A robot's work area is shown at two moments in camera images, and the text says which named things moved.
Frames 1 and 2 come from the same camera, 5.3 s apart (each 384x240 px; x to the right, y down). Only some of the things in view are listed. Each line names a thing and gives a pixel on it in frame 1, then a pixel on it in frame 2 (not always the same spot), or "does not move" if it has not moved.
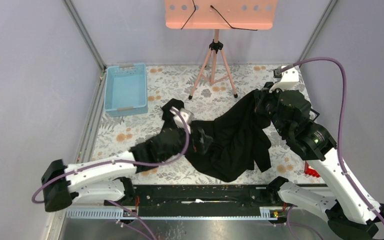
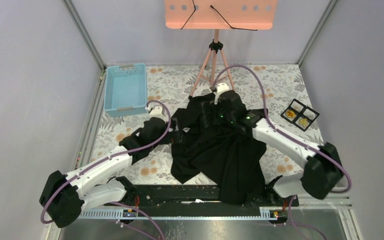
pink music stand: [219, 14] does not move
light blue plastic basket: [125, 90] does not move
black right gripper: [263, 95] -> [208, 108]
